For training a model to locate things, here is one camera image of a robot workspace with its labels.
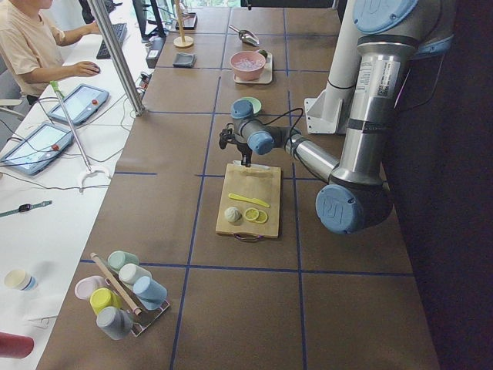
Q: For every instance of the white cup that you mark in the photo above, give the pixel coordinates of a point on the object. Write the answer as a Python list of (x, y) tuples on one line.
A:
[(130, 273)]

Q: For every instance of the wooden stand with round base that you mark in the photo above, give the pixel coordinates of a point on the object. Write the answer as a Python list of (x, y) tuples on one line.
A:
[(182, 41)]

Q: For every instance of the paper cup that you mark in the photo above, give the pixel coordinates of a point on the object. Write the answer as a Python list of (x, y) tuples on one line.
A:
[(20, 279)]

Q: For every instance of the metal cup rack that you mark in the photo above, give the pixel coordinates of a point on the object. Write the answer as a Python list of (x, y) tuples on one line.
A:
[(142, 318)]

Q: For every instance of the red cylinder bottle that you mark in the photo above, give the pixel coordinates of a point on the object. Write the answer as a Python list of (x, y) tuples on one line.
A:
[(15, 346)]

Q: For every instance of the grey cup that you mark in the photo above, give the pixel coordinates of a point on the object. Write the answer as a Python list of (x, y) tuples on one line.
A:
[(115, 322)]

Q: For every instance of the black power strip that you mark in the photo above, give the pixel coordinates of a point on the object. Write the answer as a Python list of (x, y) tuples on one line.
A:
[(153, 51)]

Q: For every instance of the smart watch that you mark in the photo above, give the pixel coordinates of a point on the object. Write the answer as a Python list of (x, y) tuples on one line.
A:
[(26, 207)]

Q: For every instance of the far teach pendant tablet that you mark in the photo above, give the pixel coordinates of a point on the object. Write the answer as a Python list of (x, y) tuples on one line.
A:
[(83, 102)]

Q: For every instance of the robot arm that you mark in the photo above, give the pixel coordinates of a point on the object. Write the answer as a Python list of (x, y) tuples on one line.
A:
[(376, 43)]

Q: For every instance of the pink cup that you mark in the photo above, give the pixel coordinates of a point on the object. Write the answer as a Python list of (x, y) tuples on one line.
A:
[(85, 287)]

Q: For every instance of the metal ice scoop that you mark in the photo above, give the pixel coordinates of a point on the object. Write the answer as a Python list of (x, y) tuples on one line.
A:
[(246, 36)]

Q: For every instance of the green cup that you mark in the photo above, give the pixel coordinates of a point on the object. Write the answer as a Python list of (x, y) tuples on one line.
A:
[(117, 259)]

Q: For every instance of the lemon slice upper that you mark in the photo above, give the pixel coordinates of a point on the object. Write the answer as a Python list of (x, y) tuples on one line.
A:
[(262, 217)]

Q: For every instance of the yellow plastic knife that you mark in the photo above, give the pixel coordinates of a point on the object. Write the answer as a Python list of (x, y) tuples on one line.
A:
[(251, 200)]

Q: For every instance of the lemon slice lower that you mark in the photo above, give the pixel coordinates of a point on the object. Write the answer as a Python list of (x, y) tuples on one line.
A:
[(251, 214)]

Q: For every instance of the person in beige shirt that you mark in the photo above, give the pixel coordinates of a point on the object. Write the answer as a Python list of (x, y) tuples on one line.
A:
[(30, 44)]

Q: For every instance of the lemon slice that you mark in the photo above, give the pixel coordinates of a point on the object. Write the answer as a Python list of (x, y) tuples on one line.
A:
[(262, 217), (251, 214)]

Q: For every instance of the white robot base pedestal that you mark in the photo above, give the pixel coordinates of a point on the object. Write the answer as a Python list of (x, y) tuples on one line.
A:
[(329, 112)]

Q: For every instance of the teach pendant tablet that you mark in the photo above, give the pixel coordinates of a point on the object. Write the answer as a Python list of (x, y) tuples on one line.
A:
[(38, 150), (83, 102)]

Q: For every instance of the pink bowl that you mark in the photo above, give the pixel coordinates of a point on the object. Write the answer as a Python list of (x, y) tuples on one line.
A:
[(252, 75)]

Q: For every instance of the grabber stick tool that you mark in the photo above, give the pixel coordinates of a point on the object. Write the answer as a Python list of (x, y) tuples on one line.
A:
[(90, 170)]

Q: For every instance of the grey folded cloth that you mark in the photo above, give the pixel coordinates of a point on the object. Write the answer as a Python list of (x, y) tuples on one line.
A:
[(184, 60)]

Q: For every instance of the near teach pendant tablet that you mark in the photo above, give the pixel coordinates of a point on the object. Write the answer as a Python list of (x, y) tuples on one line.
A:
[(38, 150)]

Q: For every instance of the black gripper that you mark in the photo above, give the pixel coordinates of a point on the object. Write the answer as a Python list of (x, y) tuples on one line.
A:
[(243, 148)]

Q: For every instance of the cream tray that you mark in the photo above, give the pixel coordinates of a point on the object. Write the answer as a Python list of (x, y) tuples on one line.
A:
[(266, 76)]

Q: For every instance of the white plastic spoon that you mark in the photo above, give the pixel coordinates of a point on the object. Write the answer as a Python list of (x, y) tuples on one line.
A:
[(251, 166)]

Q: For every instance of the bamboo cutting board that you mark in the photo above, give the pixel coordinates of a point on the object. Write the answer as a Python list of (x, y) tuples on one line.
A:
[(261, 184)]

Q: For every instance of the blue cup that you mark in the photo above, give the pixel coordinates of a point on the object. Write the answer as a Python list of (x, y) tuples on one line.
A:
[(150, 292)]

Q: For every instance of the green bowl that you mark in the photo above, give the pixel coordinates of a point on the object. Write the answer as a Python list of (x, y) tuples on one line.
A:
[(256, 104)]

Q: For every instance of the aluminium frame post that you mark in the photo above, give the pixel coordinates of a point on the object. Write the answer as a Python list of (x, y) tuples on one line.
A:
[(98, 10)]

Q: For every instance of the yellow cup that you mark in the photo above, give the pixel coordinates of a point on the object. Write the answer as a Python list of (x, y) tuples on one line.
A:
[(102, 298)]

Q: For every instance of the pile of clear ice cubes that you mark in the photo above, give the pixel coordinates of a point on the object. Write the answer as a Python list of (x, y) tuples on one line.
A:
[(245, 64)]

